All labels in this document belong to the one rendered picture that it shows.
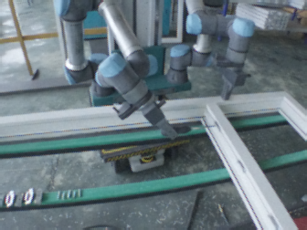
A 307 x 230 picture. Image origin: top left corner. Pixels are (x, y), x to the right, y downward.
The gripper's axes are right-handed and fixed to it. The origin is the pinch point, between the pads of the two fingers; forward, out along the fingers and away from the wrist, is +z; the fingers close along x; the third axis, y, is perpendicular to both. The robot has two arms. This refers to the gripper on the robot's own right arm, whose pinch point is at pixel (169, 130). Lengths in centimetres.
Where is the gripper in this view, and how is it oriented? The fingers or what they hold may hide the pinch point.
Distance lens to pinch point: 72.4
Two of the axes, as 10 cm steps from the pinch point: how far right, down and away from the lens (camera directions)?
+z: 6.1, 6.7, 4.2
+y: 7.7, -6.3, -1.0
